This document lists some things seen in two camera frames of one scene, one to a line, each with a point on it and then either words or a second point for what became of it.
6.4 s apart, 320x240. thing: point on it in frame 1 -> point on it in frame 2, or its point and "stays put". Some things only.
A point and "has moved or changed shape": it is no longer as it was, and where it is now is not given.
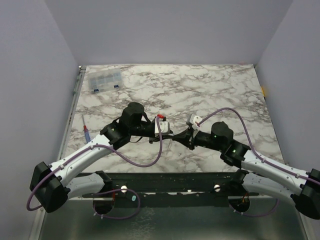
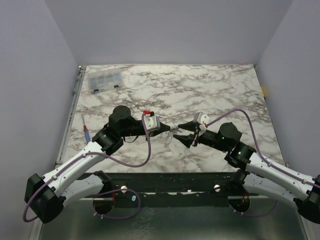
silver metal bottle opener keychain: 169,146 has moved or changed shape
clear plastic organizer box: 105,80 stays put
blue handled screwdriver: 87,135 stays put
